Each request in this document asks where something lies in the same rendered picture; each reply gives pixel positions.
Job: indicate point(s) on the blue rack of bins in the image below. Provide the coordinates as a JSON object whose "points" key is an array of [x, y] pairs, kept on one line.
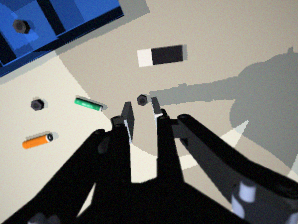
{"points": [[67, 20]]}

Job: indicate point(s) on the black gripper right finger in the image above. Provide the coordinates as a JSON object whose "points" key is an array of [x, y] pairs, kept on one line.
{"points": [[257, 194]]}

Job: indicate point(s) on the green battery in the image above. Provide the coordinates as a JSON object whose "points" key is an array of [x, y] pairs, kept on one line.
{"points": [[88, 104]]}

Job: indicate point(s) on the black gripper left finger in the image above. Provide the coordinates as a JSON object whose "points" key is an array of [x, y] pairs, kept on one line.
{"points": [[63, 196]]}

